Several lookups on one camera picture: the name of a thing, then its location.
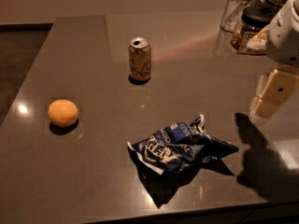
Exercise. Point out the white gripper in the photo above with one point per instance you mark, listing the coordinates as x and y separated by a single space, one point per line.
284 36

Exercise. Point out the blue chip bag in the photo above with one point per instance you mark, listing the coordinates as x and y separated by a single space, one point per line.
180 146

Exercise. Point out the orange soda can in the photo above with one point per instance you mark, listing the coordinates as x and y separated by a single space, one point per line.
140 59

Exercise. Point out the snack jar with black lid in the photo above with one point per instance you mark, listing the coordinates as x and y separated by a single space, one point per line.
245 38

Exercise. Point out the clear glass cup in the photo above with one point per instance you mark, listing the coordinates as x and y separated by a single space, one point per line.
232 13

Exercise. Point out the orange fruit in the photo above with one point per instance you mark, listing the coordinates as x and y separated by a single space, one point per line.
63 113

